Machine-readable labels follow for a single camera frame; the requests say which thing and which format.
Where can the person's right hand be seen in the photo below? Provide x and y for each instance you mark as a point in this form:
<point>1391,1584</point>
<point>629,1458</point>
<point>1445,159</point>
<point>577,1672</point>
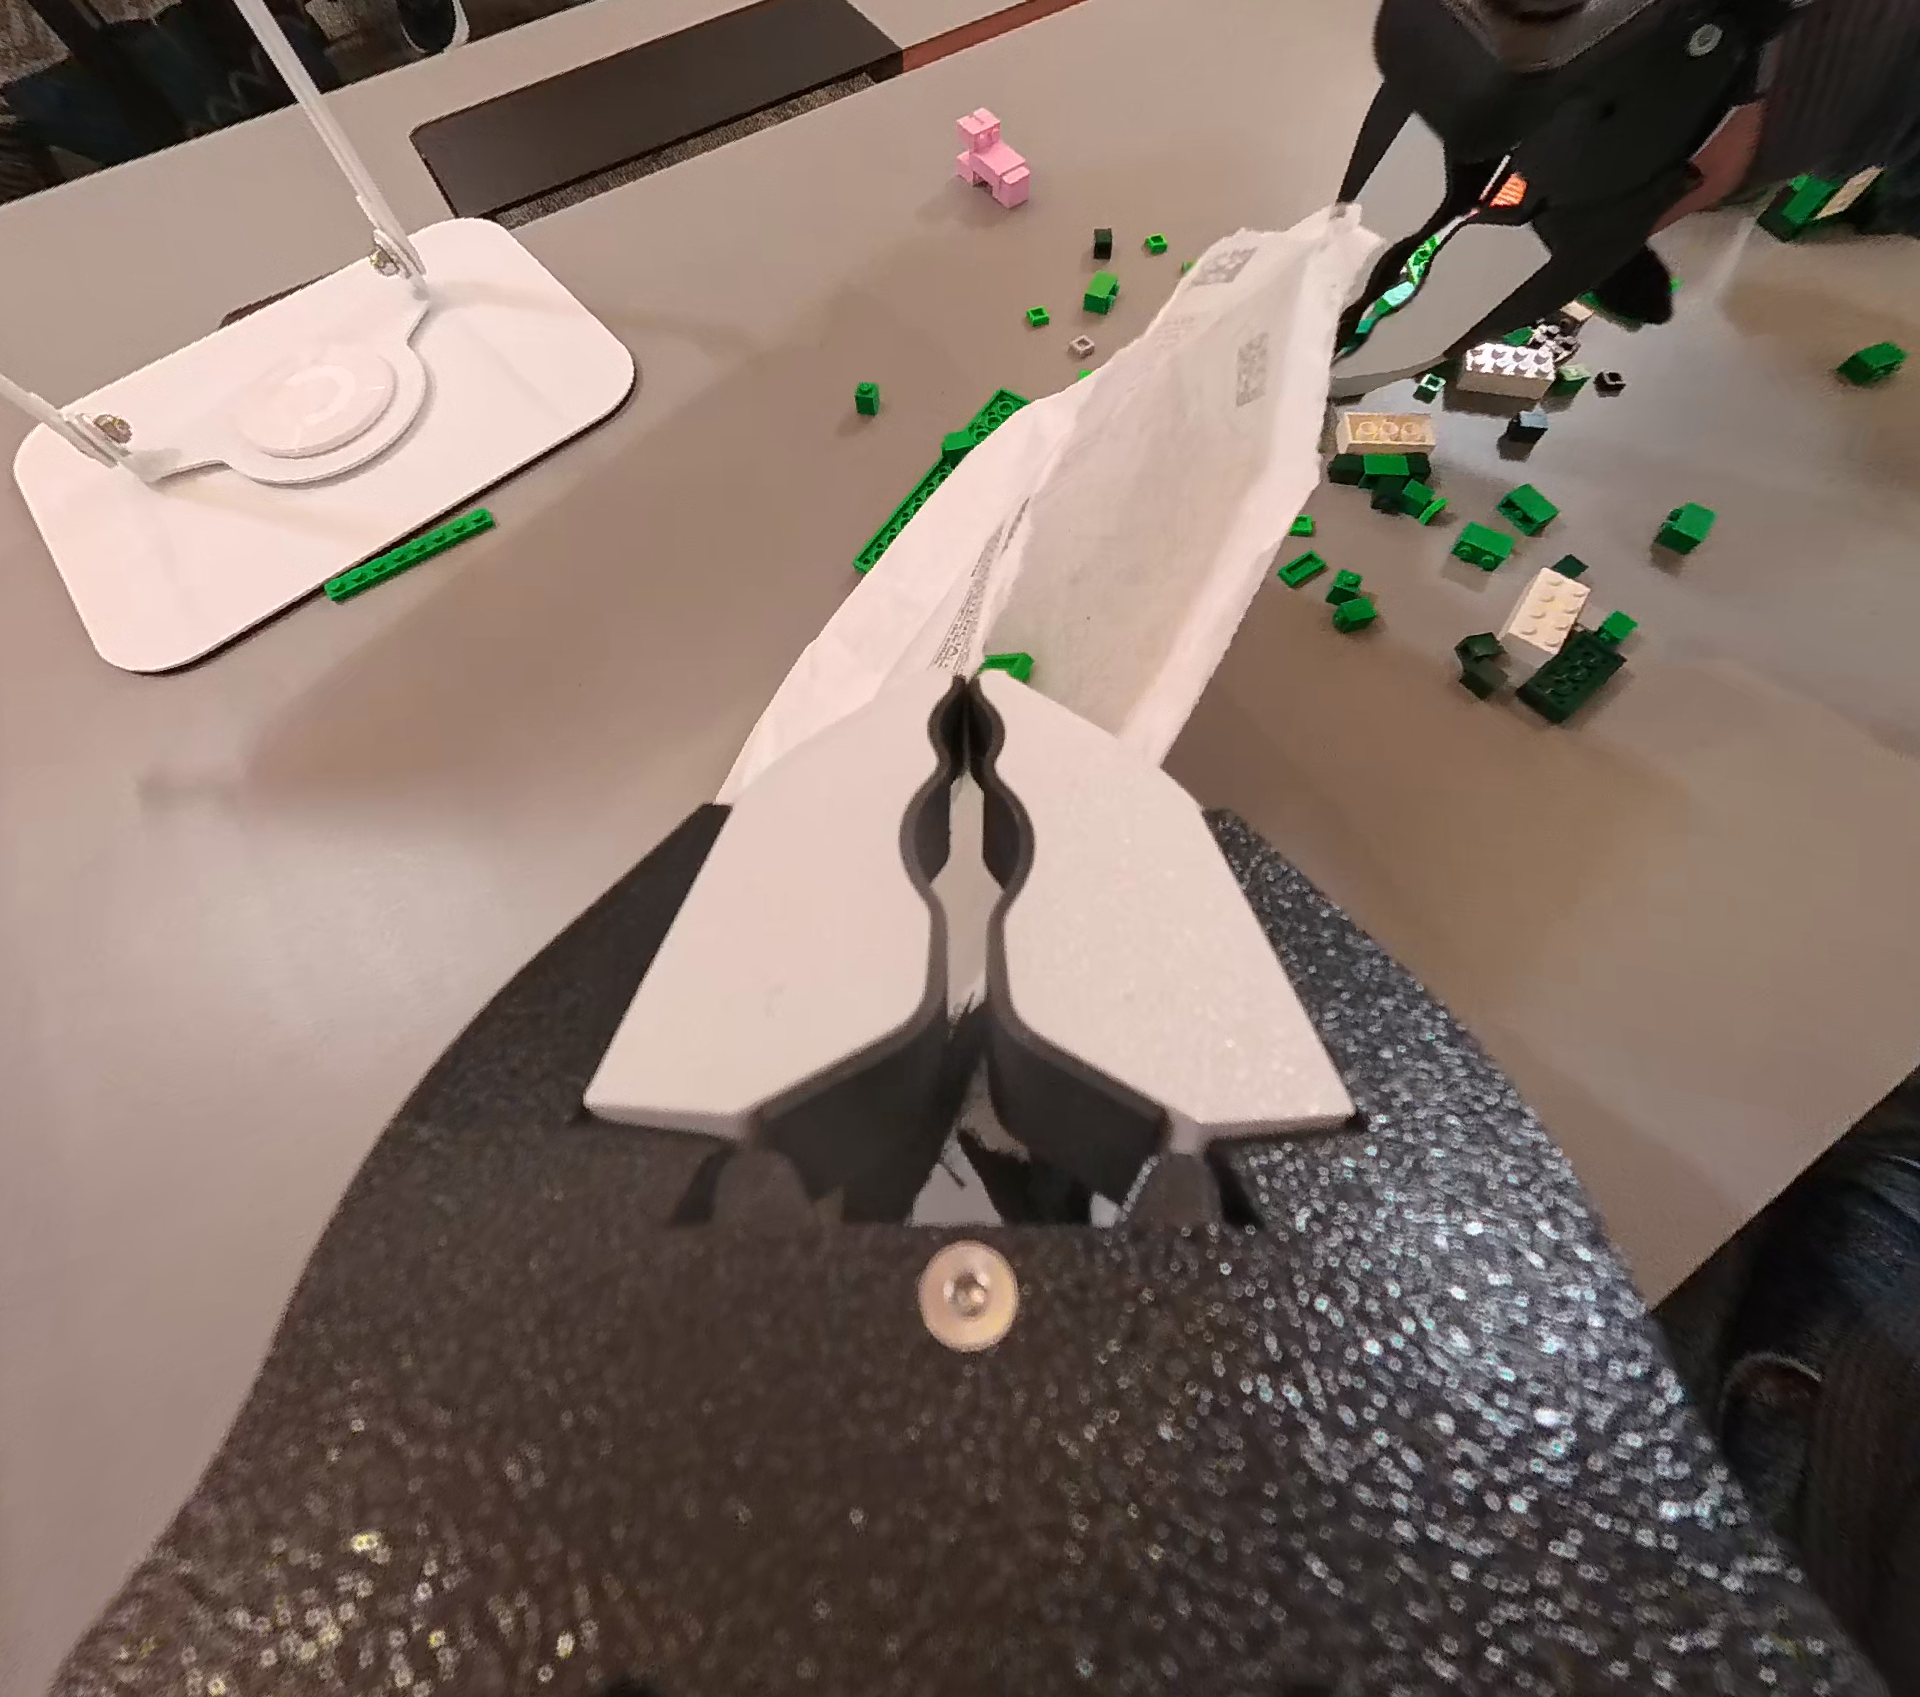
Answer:
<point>1738,159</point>

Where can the grey desk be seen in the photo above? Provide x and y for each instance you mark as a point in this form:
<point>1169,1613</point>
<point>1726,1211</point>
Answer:
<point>451,901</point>

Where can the person's right forearm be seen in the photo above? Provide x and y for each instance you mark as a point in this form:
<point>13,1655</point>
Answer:
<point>1852,47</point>

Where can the shiny white brick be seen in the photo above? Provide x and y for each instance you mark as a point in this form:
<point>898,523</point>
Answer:
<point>1508,372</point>

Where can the white desk stand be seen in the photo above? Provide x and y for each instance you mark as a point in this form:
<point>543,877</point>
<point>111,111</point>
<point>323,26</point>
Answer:
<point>316,453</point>

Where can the pink brick pig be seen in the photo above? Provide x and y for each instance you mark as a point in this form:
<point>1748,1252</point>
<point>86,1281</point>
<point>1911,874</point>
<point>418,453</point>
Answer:
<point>994,159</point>

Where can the white studded brick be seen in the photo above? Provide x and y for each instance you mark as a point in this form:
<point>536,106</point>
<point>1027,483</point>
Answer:
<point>1546,609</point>

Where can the small green flat brick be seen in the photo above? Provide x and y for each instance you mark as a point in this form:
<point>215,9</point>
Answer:
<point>1301,567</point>

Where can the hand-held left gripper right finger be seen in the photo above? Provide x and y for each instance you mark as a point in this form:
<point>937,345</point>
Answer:
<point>1156,962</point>

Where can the person's leg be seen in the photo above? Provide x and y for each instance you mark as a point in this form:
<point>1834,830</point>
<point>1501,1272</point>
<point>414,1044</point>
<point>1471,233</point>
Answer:
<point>1830,1365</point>

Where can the green long thin plate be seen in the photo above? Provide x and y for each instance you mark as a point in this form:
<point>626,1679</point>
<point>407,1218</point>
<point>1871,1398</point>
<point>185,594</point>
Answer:
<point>414,555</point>
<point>909,514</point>

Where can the dark long studded plate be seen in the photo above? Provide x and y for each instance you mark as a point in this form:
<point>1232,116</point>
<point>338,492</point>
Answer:
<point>1572,681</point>

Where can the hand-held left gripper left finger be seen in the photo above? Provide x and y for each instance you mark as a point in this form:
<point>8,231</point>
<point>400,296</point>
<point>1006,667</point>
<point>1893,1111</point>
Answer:
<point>798,962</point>

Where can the white paper bag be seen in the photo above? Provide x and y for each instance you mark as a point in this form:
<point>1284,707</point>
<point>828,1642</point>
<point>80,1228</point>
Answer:
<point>1140,496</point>

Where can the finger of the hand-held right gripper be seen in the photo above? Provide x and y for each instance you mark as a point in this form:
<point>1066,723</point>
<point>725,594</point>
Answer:
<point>1402,376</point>
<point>1379,142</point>

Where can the green arch brick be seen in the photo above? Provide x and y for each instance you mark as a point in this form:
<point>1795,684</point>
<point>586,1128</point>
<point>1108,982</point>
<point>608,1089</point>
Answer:
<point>1105,294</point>

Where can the green brick creeper model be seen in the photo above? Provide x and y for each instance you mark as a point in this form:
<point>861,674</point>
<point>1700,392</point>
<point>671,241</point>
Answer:
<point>1823,202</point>

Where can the cream studded brick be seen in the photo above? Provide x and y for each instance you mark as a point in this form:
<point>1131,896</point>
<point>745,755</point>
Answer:
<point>1383,434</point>

